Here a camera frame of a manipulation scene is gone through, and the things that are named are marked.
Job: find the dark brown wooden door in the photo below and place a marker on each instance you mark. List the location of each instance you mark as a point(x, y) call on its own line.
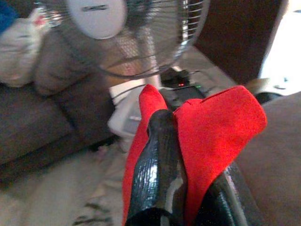
point(235, 35)

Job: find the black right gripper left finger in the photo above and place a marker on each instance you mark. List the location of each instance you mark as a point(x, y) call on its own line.
point(155, 164)

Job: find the blue bag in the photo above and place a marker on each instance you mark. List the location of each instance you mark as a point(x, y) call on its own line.
point(5, 14)

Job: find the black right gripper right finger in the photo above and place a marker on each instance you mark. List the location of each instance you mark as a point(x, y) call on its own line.
point(232, 200)

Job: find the grey-brown fabric sofa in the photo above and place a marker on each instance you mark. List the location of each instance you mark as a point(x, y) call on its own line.
point(277, 153)

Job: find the beige and black round container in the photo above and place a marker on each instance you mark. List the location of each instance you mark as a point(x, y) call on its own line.
point(265, 96)

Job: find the red pillow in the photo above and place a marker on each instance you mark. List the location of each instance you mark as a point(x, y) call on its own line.
point(211, 131)

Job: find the black phone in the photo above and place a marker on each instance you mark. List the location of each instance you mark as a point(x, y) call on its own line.
point(183, 96)

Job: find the dark brown fabric sofa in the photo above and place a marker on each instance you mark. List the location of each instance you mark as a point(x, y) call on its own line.
point(35, 129)

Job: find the white table fan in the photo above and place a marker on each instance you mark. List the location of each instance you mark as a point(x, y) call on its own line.
point(98, 18)

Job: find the small black electronic device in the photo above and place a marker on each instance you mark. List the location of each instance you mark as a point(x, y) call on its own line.
point(176, 76)

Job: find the white plastic bag red print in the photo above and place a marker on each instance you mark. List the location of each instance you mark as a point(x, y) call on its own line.
point(38, 18)

